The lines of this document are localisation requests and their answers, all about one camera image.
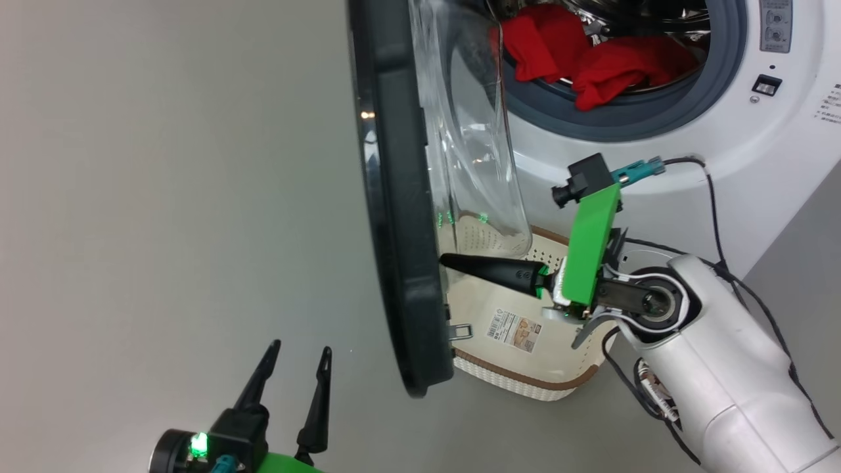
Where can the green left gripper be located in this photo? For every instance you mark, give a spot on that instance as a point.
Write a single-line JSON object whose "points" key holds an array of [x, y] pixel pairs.
{"points": [[174, 453]]}

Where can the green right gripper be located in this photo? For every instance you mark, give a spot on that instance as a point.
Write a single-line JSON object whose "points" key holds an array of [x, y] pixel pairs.
{"points": [[591, 249]]}

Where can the dark grey round washer door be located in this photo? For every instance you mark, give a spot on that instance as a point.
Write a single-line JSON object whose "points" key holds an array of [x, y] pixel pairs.
{"points": [[394, 197]]}

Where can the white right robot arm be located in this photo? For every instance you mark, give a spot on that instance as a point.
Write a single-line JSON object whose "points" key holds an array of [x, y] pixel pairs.
{"points": [[723, 368]]}

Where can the cream laundry basket brown rim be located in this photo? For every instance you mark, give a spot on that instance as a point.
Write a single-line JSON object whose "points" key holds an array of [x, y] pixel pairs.
{"points": [[558, 355]]}

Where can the white front-load washing machine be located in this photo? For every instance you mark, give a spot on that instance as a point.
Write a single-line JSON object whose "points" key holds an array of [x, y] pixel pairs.
{"points": [[657, 157]]}

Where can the grey rubber door gasket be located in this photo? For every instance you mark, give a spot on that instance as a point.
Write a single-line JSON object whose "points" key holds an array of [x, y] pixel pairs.
{"points": [[631, 125]]}

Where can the black door lock socket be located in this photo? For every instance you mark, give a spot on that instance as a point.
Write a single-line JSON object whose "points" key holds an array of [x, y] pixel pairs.
{"points": [[767, 85]]}

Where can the paper label sticker with barcode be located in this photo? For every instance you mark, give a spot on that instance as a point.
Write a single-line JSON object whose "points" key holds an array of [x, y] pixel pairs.
{"points": [[516, 330]]}

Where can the red clothing with white stripe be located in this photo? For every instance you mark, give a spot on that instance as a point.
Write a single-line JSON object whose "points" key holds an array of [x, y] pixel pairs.
{"points": [[657, 20]]}

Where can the grey instruction label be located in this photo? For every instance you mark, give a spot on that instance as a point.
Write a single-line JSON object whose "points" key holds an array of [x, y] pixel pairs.
{"points": [[775, 26]]}

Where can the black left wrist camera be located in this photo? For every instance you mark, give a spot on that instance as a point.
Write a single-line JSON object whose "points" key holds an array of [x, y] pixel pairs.
{"points": [[240, 433]]}

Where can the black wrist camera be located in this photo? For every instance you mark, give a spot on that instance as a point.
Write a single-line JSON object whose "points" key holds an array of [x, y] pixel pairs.
{"points": [[240, 433], [588, 176]]}

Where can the teal left camera connector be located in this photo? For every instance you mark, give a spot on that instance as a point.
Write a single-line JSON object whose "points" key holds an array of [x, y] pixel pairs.
{"points": [[222, 465]]}

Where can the teal camera connector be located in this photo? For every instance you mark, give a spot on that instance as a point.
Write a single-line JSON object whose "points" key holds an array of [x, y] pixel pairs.
{"points": [[634, 172], [222, 465]]}

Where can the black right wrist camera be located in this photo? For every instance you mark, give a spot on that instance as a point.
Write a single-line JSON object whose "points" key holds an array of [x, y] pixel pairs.
{"points": [[588, 176]]}

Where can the teal right camera connector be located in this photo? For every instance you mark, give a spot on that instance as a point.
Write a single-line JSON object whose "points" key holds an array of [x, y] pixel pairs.
{"points": [[634, 172]]}

